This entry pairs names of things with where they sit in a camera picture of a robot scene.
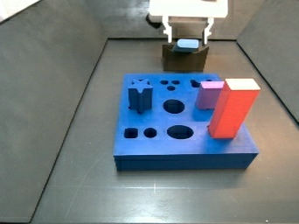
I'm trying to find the dark blue star peg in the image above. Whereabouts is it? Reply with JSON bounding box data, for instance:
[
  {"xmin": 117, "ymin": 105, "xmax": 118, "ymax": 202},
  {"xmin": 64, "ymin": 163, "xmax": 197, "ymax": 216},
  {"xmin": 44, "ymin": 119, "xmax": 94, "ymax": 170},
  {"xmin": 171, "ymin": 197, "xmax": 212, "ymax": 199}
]
[{"xmin": 128, "ymin": 79, "xmax": 153, "ymax": 114}]

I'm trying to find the red tall block peg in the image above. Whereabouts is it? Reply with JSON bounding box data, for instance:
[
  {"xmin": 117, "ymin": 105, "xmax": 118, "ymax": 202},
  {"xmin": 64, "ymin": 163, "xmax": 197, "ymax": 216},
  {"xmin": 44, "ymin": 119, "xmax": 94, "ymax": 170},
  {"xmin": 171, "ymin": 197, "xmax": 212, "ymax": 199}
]
[{"xmin": 208, "ymin": 78, "xmax": 260, "ymax": 139}]

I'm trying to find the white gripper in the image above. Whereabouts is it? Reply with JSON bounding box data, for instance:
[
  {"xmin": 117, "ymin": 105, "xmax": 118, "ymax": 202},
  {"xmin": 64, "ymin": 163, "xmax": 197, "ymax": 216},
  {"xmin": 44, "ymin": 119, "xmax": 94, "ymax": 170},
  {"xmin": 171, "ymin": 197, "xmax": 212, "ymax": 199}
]
[{"xmin": 148, "ymin": 0, "xmax": 228, "ymax": 45}]

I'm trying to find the blue foam peg board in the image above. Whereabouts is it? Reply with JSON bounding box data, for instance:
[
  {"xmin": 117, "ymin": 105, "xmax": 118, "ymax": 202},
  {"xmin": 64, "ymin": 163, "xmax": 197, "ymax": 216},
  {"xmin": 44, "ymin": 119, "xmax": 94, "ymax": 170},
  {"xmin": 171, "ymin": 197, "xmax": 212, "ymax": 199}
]
[{"xmin": 113, "ymin": 73, "xmax": 259, "ymax": 171}]

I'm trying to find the black curved regrasp fixture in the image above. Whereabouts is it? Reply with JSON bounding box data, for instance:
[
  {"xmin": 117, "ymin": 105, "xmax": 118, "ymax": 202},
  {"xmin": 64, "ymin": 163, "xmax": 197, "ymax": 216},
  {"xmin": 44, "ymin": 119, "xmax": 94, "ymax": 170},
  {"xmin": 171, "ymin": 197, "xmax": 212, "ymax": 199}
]
[{"xmin": 163, "ymin": 45, "xmax": 209, "ymax": 73}]

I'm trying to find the purple block peg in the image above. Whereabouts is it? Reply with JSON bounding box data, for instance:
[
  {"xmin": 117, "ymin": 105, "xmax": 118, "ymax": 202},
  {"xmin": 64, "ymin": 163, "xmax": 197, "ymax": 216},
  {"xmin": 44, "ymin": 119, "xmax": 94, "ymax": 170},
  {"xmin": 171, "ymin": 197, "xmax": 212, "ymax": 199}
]
[{"xmin": 196, "ymin": 81, "xmax": 224, "ymax": 109}]

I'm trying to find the light blue square-circle object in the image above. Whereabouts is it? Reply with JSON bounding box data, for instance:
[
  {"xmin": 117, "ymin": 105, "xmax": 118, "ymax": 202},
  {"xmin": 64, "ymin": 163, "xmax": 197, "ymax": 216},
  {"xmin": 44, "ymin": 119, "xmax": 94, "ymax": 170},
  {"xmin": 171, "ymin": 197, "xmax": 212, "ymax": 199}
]
[{"xmin": 172, "ymin": 38, "xmax": 200, "ymax": 53}]

